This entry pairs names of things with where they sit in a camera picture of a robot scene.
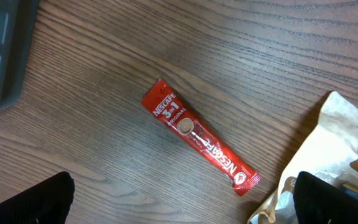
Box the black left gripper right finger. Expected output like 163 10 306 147
293 171 358 224

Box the clear brown snack bag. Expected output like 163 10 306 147
248 91 358 223

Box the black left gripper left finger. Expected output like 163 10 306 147
0 171 75 224

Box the red snack bar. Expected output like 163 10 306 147
141 79 262 196

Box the grey plastic mesh basket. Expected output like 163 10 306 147
0 0 40 110

